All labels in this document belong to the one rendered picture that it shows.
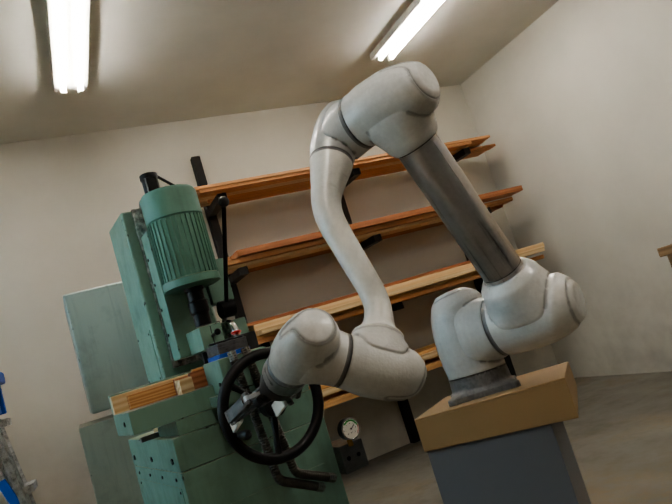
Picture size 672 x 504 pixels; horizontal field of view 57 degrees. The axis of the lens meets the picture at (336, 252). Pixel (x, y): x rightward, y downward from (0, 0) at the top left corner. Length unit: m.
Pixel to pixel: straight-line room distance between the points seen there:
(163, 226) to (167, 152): 2.65
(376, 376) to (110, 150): 3.59
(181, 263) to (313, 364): 0.88
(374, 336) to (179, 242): 0.90
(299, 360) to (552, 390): 0.65
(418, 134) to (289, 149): 3.47
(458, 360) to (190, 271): 0.81
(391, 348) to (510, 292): 0.42
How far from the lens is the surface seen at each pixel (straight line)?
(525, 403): 1.51
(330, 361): 1.09
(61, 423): 4.17
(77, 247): 4.29
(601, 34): 4.72
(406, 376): 1.14
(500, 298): 1.47
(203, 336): 1.87
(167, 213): 1.90
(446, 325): 1.59
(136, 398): 1.85
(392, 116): 1.32
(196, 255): 1.88
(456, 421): 1.54
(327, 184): 1.32
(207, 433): 1.74
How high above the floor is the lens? 0.94
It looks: 7 degrees up
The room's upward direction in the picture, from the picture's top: 17 degrees counter-clockwise
